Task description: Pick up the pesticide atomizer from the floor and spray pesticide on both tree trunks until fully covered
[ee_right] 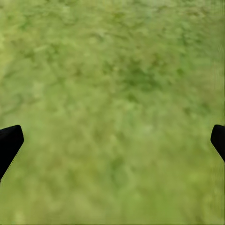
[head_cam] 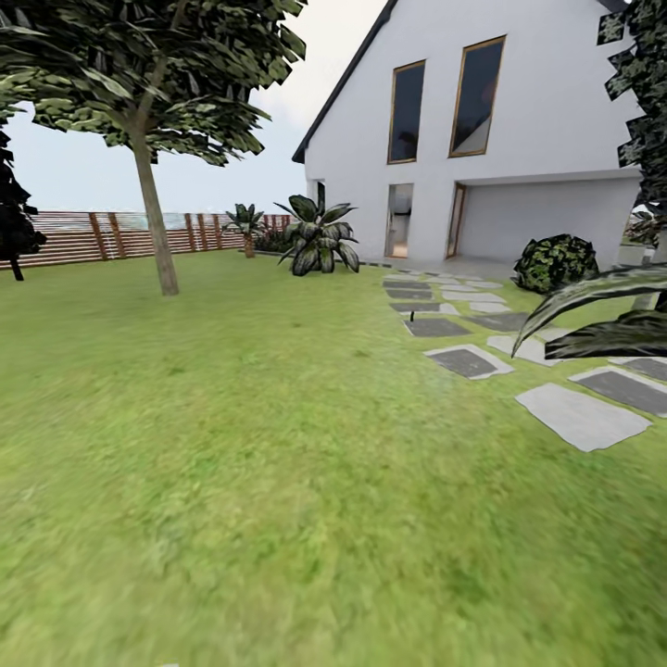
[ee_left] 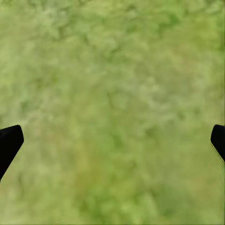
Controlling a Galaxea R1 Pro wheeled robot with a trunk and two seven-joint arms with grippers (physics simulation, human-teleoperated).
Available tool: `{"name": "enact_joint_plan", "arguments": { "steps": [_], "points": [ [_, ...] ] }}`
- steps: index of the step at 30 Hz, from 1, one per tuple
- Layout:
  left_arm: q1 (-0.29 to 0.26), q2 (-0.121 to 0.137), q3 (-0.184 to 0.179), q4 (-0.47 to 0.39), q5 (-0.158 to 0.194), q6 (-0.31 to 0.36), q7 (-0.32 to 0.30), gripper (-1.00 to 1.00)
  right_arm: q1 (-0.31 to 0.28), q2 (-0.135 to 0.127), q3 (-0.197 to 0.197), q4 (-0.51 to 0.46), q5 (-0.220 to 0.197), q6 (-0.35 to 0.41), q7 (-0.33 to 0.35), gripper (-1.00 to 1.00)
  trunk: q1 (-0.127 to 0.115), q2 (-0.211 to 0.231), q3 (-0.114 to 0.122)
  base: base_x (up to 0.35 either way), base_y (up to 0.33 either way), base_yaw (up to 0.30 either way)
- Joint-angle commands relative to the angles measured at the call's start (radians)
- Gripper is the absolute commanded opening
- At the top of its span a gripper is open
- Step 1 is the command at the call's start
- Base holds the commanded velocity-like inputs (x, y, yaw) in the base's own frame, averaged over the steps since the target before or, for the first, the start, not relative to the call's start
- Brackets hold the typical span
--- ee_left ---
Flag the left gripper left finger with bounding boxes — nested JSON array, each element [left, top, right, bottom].
[[0, 125, 23, 180]]

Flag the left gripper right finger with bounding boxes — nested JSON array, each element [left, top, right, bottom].
[[211, 124, 225, 161]]

